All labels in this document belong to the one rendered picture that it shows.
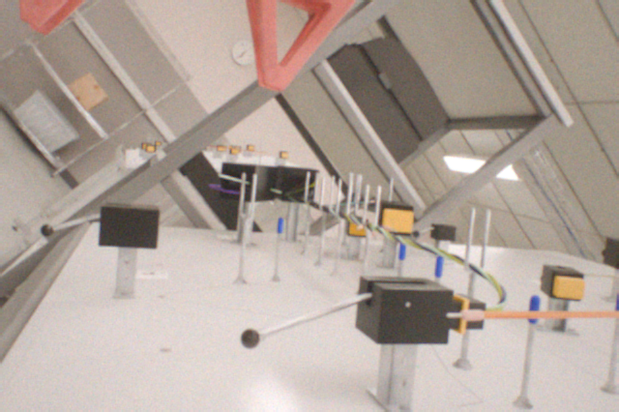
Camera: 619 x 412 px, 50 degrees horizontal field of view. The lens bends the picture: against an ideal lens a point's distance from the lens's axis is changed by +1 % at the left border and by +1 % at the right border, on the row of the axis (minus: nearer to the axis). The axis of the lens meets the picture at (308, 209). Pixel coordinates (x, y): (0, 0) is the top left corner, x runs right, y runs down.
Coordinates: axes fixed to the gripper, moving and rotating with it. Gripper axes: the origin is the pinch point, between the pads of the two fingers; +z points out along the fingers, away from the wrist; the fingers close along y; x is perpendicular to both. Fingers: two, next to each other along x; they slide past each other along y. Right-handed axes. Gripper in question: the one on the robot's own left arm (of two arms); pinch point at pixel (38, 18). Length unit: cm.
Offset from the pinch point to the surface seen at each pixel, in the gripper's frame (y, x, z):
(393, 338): -18.6, -31.3, 11.0
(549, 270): 4, -57, 1
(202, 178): 84, -28, 11
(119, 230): 13.1, -13.0, 16.1
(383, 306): -18.6, -29.7, 9.2
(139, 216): 13.1, -14.3, 13.8
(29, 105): 673, 86, 39
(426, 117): 85, -70, -23
